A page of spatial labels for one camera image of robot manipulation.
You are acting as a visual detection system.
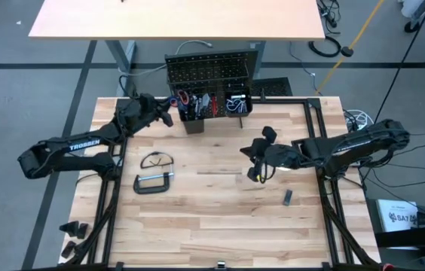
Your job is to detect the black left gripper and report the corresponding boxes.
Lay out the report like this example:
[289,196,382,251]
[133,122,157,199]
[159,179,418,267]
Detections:
[136,93,178,128]

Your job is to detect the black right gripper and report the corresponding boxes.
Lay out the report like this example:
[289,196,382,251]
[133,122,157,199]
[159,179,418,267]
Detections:
[239,126,278,184]

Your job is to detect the red handled scissors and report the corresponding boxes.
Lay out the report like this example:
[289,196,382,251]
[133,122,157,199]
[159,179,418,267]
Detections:
[170,89,191,111]

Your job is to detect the chrome wire loop hook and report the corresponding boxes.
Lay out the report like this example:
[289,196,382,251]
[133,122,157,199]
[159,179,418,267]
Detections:
[226,99,247,114]

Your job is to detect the black metal peg board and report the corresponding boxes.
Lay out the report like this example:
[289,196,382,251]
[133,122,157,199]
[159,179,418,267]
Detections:
[164,48,260,135]

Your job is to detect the clear safety glasses black frame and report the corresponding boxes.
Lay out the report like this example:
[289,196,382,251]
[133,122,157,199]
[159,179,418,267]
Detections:
[139,151,175,169]

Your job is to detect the tall black peg board bin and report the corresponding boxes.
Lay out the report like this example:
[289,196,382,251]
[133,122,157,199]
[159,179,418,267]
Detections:
[177,93,206,135]

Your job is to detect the small black peg board bin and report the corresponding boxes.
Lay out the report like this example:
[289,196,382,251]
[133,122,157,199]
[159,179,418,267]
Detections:
[223,89,254,119]

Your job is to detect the black perforated metal panel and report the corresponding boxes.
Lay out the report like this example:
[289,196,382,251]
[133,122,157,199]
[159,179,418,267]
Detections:
[253,76,293,99]

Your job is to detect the light wooden desk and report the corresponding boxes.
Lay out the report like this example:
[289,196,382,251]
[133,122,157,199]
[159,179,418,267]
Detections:
[27,0,327,98]

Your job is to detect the black C clamp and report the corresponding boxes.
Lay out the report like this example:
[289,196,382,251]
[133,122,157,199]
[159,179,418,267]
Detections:
[133,172,176,196]

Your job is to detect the white power strip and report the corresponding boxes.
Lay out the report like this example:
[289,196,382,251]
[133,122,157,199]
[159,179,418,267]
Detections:
[343,108,375,132]

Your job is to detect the black printed plastic part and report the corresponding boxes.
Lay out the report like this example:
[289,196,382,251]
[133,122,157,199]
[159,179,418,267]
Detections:
[60,240,78,260]
[58,221,90,240]

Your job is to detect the white printed box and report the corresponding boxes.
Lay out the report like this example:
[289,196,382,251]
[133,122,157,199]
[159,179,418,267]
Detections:
[376,198,420,233]

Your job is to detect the black shelf unit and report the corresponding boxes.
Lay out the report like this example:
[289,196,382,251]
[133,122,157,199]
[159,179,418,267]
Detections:
[365,197,425,271]

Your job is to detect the black wire basket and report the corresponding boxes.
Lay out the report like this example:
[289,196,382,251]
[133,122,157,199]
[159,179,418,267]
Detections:
[165,62,252,98]

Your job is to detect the white cable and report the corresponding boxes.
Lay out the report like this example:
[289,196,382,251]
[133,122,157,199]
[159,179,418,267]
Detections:
[117,38,214,78]

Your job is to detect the coiled black cable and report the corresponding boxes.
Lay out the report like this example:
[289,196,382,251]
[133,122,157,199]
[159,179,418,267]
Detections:
[307,35,343,59]

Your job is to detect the yellow strap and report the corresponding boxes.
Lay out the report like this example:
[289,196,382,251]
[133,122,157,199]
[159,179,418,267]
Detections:
[312,0,387,97]

